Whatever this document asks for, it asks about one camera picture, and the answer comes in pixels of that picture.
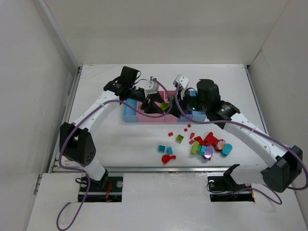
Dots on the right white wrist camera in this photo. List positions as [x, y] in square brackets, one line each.
[182, 82]

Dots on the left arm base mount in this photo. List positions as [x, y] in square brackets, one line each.
[107, 192]

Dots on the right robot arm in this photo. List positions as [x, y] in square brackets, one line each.
[282, 164]

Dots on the lime printed lego brick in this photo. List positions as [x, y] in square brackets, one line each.
[164, 106]

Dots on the lime square lego brick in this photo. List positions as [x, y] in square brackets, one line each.
[179, 138]

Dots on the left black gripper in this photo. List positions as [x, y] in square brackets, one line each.
[146, 101]

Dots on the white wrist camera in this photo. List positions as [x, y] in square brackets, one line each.
[151, 87]
[182, 82]

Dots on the light blue bin left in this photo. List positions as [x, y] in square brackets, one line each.
[130, 115]

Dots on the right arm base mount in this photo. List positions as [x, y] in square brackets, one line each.
[223, 188]

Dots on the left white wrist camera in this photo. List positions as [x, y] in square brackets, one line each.
[151, 87]

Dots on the red lego cluster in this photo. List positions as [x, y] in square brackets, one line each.
[209, 140]

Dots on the red round flower lego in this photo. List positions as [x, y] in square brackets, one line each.
[219, 145]

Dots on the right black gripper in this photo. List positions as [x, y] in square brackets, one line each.
[182, 106]

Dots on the lime tall lego brick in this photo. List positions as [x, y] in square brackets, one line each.
[195, 147]

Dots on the teal lego bricks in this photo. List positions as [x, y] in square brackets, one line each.
[166, 150]

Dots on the red dome lego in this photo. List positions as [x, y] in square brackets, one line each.
[166, 158]

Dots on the small pink bin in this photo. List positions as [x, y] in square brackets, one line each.
[170, 118]

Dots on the lavender flower lego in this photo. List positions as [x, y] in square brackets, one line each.
[208, 153]

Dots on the metal table rail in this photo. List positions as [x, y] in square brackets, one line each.
[57, 169]

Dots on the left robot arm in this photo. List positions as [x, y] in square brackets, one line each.
[76, 142]

